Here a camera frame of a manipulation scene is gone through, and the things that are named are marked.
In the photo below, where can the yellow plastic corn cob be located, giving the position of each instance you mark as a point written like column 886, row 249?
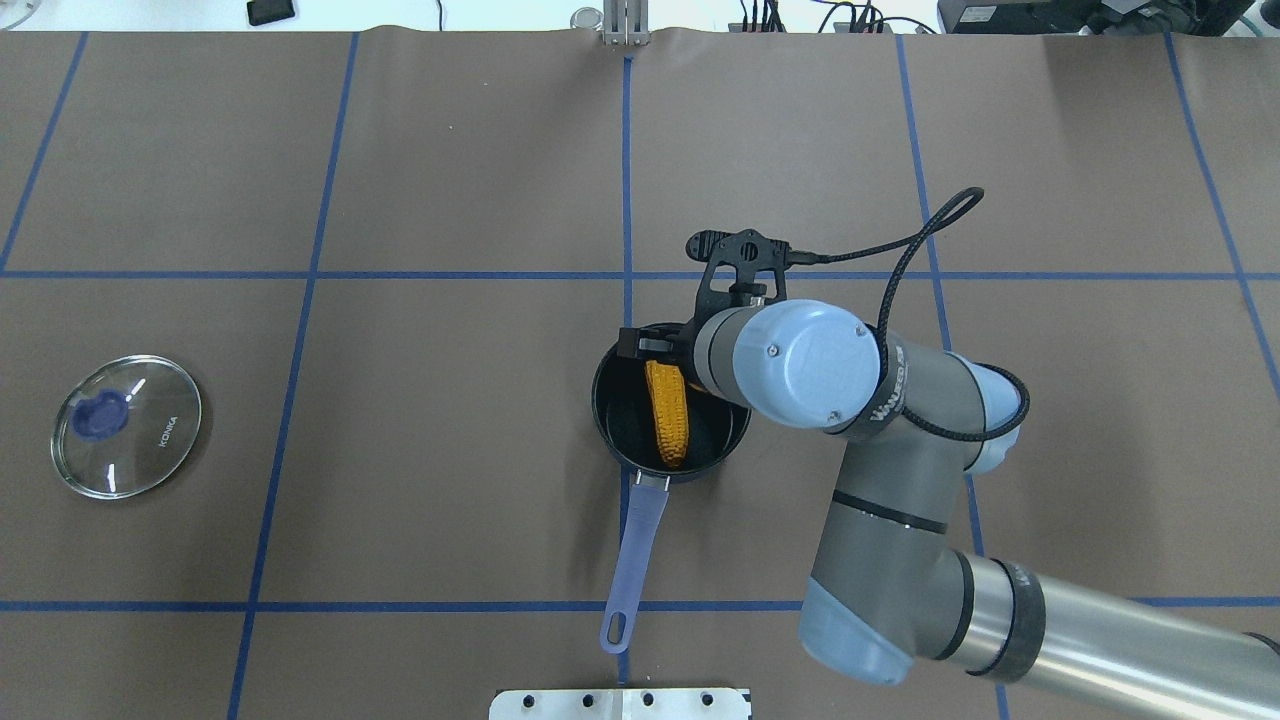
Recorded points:
column 670, row 413

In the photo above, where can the glass pot lid blue knob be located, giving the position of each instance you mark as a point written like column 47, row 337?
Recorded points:
column 127, row 427

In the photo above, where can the small black device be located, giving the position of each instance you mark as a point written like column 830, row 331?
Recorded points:
column 263, row 12

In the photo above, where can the white camera stand post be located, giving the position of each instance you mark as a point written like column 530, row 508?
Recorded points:
column 624, row 703

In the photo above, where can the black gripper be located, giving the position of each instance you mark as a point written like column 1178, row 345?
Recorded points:
column 652, row 342

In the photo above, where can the aluminium frame post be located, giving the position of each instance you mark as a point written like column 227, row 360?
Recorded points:
column 625, row 23

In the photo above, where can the dark blue saucepan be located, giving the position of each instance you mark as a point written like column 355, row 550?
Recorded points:
column 622, row 413

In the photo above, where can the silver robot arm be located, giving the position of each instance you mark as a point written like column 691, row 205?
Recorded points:
column 885, row 589

